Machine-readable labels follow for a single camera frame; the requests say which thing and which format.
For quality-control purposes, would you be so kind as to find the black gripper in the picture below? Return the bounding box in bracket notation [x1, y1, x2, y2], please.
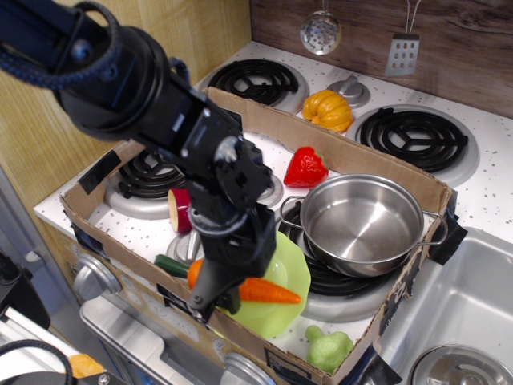
[188, 203, 277, 323]

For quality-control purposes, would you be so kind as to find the orange toy carrot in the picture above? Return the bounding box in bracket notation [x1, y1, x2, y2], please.
[154, 254, 302, 305]

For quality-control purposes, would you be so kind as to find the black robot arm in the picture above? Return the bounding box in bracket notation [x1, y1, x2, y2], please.
[1, 1, 276, 322]

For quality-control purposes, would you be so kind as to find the light green plastic plate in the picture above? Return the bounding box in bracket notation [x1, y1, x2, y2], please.
[224, 232, 311, 339]

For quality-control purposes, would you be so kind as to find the silver oven knob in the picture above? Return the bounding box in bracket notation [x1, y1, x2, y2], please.
[73, 253, 122, 301]
[220, 352, 276, 385]

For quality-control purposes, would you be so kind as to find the front silver stove knob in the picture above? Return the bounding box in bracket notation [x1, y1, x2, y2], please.
[166, 230, 204, 265]

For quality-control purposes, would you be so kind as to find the silver stove knob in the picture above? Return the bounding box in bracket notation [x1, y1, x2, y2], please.
[257, 174, 284, 208]
[166, 230, 204, 265]
[328, 75, 370, 108]

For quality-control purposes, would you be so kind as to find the brown cardboard fence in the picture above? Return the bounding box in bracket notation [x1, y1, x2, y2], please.
[61, 87, 451, 384]

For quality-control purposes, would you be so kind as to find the purple toy onion half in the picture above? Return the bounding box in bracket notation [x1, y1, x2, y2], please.
[168, 188, 192, 233]

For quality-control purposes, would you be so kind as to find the green toy broccoli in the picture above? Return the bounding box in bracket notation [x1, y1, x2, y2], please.
[305, 326, 354, 374]

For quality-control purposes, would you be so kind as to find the front right black burner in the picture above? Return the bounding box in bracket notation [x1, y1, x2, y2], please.
[275, 199, 399, 323]

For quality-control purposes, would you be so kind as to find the black burner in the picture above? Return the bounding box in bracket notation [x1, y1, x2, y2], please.
[198, 59, 309, 115]
[275, 199, 399, 323]
[104, 150, 184, 220]
[346, 104, 479, 188]

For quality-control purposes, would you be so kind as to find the centre silver stove knob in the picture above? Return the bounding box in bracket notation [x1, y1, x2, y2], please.
[257, 174, 284, 208]

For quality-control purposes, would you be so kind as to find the silver oven front knob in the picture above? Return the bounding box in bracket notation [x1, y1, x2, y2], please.
[73, 253, 122, 301]

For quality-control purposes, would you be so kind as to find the front left black burner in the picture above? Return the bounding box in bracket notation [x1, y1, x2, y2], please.
[104, 150, 184, 220]

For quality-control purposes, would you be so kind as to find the orange object bottom left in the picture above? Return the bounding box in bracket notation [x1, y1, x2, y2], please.
[69, 354, 105, 379]

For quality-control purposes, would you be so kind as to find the stainless steel pot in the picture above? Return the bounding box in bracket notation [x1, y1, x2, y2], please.
[292, 174, 449, 278]

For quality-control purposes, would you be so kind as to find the red toy strawberry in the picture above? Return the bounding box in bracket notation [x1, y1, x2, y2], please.
[284, 147, 329, 188]

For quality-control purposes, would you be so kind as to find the yellow toy pumpkin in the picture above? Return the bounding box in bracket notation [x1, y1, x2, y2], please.
[301, 90, 353, 132]

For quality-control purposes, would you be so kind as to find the back left black burner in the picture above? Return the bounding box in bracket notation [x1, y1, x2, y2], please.
[198, 59, 309, 115]

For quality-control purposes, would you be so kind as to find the silver sink drain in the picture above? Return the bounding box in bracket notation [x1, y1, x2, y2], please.
[408, 345, 512, 384]

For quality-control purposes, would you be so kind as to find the stainless steel sink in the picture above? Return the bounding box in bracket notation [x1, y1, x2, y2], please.
[379, 229, 512, 384]

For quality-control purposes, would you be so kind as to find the back silver stove knob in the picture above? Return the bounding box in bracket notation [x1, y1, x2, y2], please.
[328, 75, 370, 108]

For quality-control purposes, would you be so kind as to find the back right black burner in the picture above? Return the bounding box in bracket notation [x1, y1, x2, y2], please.
[346, 104, 479, 188]

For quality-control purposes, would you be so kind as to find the hanging metal strainer ladle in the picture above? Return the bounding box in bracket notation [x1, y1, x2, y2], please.
[300, 0, 342, 55]

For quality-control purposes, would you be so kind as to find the hanging metal slotted spatula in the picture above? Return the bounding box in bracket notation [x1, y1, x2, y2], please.
[385, 1, 421, 77]

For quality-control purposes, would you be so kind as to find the silver oven door handle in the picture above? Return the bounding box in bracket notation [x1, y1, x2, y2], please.
[80, 297, 191, 384]

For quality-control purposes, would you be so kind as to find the black cable bottom left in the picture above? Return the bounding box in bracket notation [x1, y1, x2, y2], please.
[0, 338, 74, 385]

